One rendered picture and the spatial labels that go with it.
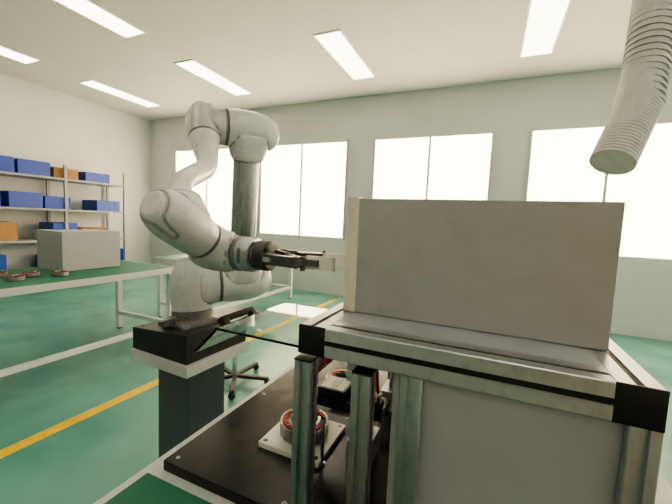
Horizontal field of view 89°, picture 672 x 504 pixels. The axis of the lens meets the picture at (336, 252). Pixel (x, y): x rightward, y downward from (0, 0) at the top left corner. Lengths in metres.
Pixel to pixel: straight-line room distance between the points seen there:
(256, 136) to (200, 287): 0.61
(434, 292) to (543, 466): 0.26
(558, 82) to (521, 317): 5.29
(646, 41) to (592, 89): 3.70
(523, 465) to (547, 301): 0.22
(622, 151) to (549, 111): 3.90
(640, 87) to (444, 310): 1.56
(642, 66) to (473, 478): 1.79
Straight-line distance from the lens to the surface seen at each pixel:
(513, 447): 0.54
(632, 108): 1.92
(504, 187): 5.43
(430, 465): 0.57
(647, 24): 2.15
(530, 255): 0.57
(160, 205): 0.79
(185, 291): 1.43
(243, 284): 1.46
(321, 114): 6.32
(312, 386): 0.60
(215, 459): 0.87
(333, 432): 0.91
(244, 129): 1.32
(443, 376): 0.49
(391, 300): 0.60
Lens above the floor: 1.27
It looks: 5 degrees down
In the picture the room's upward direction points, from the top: 3 degrees clockwise
